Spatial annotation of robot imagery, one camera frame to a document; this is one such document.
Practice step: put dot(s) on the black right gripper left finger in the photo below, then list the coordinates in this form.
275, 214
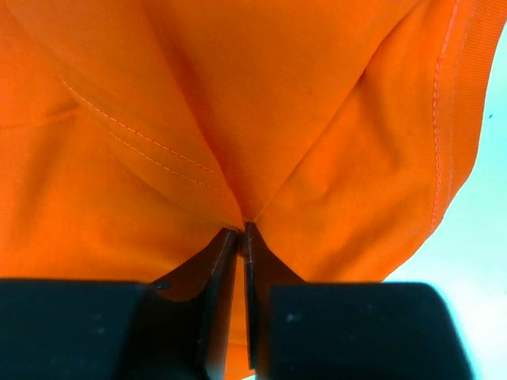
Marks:
202, 289

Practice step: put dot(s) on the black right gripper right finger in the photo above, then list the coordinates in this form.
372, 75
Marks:
263, 270

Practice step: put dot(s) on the orange t shirt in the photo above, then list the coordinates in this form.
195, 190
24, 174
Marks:
132, 132

